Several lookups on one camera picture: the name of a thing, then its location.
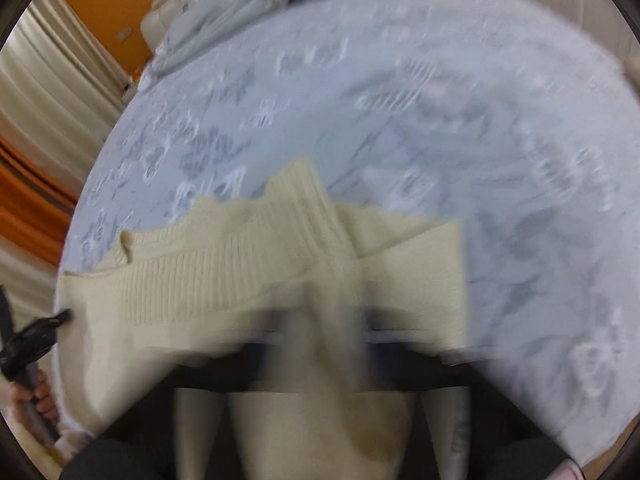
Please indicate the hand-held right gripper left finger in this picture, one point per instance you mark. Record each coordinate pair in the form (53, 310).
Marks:
(216, 378)

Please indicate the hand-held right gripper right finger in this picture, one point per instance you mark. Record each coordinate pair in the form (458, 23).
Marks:
(400, 366)

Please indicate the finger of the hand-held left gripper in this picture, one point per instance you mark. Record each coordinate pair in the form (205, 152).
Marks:
(59, 318)

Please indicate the cream knit sweater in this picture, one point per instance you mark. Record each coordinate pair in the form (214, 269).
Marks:
(210, 280)

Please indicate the person's left hand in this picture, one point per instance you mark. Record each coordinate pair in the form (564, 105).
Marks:
(44, 396)

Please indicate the orange curtain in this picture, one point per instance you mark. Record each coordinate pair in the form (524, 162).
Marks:
(27, 200)

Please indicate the cream pleated curtain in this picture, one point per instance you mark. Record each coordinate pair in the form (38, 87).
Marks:
(55, 85)

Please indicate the pale blue floral bed sheet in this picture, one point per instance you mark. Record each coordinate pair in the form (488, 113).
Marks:
(410, 125)

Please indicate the grey floral duvet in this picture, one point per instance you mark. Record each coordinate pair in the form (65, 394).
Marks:
(260, 5)

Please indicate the wall socket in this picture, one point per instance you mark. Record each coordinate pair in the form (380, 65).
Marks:
(123, 33)

